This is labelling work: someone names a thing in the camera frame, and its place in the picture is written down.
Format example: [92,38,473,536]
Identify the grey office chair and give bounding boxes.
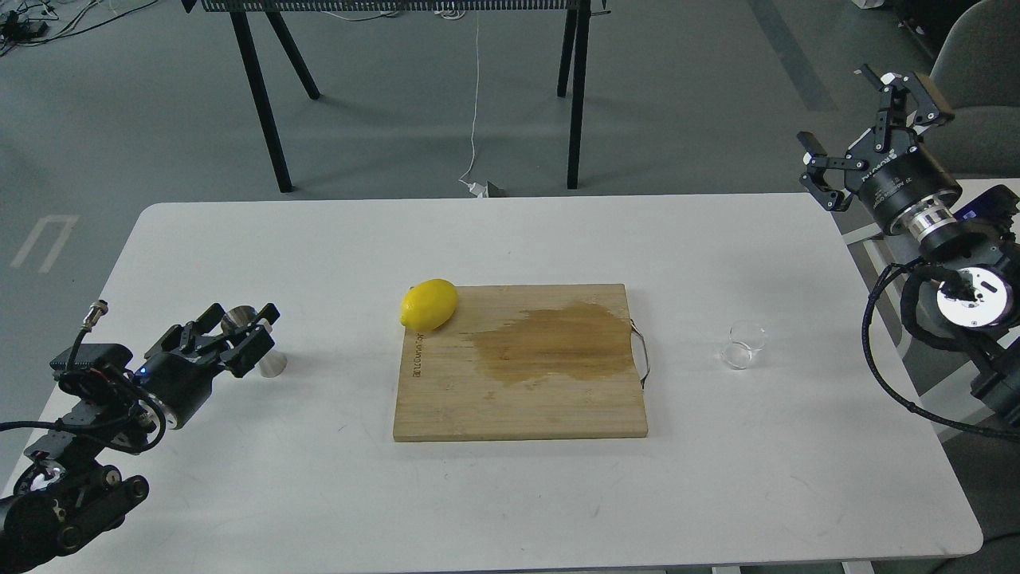
[924,1,1019,179]

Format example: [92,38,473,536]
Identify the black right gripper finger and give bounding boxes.
[857,65,955,152]
[797,131,865,212]

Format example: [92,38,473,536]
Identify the yellow lemon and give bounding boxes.
[398,277,459,333]

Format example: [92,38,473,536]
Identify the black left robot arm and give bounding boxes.
[2,299,281,573]

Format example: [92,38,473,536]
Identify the black metal table frame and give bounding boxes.
[179,1,610,196]

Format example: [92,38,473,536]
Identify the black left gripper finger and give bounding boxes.
[143,304,227,360]
[190,304,281,378]

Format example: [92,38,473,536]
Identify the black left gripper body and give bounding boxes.
[135,348,226,430]

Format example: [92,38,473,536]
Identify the small clear glass cup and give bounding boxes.
[719,320,768,370]

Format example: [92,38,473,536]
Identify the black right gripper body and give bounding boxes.
[846,128,962,234]

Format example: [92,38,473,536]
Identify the bamboo cutting board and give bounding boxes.
[392,284,649,442]

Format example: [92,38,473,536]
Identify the black floor cables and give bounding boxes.
[0,0,160,58]

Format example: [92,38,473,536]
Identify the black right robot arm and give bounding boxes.
[797,65,1019,442]

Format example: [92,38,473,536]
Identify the white power cable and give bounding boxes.
[458,8,506,199]

